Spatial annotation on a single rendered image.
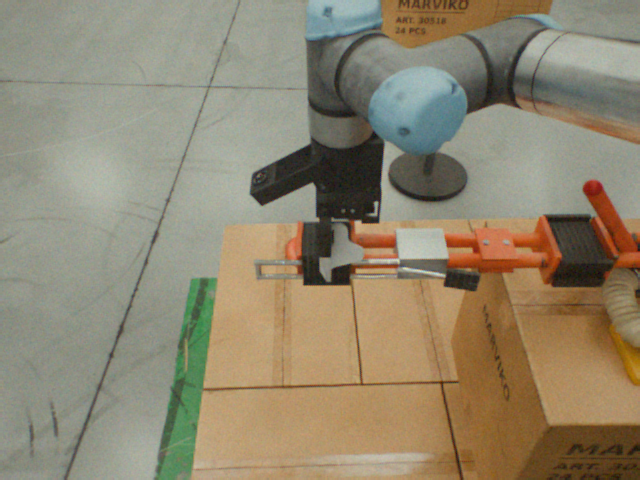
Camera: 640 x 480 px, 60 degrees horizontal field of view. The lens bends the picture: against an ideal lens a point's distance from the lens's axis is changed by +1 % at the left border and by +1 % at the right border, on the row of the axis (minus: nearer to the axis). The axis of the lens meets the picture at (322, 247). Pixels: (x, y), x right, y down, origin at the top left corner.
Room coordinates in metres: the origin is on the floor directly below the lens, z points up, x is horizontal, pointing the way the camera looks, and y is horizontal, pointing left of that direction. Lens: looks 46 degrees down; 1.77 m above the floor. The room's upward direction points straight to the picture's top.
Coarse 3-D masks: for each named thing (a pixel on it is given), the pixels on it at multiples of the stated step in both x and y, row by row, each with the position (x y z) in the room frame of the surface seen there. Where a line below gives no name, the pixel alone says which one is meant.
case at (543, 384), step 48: (480, 288) 0.67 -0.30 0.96; (528, 288) 0.58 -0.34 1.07; (576, 288) 0.58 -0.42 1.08; (480, 336) 0.61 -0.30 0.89; (528, 336) 0.49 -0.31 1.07; (576, 336) 0.49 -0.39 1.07; (480, 384) 0.55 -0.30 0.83; (528, 384) 0.42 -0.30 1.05; (576, 384) 0.41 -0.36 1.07; (624, 384) 0.41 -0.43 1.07; (480, 432) 0.48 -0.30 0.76; (528, 432) 0.37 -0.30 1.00; (576, 432) 0.35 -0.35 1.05; (624, 432) 0.35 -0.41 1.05
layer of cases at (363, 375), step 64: (256, 256) 1.15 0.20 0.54; (256, 320) 0.91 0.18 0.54; (320, 320) 0.91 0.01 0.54; (384, 320) 0.91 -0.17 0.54; (448, 320) 0.91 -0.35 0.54; (256, 384) 0.71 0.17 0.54; (320, 384) 0.71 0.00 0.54; (384, 384) 0.71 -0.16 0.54; (448, 384) 0.71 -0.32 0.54; (256, 448) 0.55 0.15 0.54; (320, 448) 0.55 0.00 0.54; (384, 448) 0.55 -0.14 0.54; (448, 448) 0.55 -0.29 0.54
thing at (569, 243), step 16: (544, 224) 0.57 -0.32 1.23; (560, 224) 0.58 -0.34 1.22; (576, 224) 0.58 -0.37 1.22; (592, 224) 0.58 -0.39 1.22; (544, 240) 0.55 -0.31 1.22; (560, 240) 0.55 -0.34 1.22; (576, 240) 0.55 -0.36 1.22; (592, 240) 0.55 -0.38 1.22; (608, 240) 0.54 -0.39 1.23; (560, 256) 0.51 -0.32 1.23; (576, 256) 0.52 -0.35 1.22; (592, 256) 0.52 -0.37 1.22; (608, 256) 0.52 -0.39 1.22; (544, 272) 0.52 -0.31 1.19; (560, 272) 0.51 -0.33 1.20; (576, 272) 0.51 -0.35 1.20; (592, 272) 0.51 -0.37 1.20; (608, 272) 0.50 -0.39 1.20
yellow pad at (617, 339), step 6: (612, 330) 0.49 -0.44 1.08; (612, 336) 0.48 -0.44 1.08; (618, 336) 0.48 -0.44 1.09; (618, 342) 0.47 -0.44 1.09; (624, 342) 0.46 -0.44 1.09; (618, 348) 0.46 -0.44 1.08; (624, 348) 0.45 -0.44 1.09; (630, 348) 0.45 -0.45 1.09; (636, 348) 0.45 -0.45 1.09; (624, 354) 0.45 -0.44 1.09; (630, 354) 0.44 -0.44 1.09; (636, 354) 0.44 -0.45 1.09; (624, 360) 0.44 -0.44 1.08; (630, 360) 0.43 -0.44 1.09; (636, 360) 0.43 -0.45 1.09; (630, 366) 0.43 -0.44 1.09; (636, 366) 0.42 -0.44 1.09; (630, 372) 0.42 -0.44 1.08; (636, 372) 0.41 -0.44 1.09; (630, 378) 0.42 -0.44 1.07; (636, 378) 0.41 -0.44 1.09; (636, 384) 0.40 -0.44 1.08
